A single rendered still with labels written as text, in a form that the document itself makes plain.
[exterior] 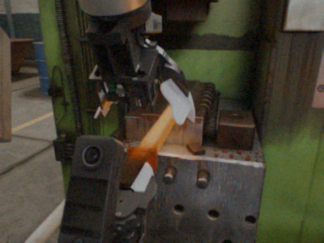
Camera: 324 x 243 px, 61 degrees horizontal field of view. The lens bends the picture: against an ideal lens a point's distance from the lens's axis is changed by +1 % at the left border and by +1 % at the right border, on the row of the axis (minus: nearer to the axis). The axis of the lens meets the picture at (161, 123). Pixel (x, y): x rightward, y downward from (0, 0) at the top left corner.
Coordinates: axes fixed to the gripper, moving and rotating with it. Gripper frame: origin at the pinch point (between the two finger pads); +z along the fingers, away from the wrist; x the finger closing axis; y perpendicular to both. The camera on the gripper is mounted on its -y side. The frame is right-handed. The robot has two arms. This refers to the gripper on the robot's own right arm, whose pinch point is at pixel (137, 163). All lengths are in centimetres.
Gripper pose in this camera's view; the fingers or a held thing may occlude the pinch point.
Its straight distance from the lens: 41.3
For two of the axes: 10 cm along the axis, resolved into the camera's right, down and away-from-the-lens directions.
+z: 2.3, -3.2, 9.2
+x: 9.7, 0.7, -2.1
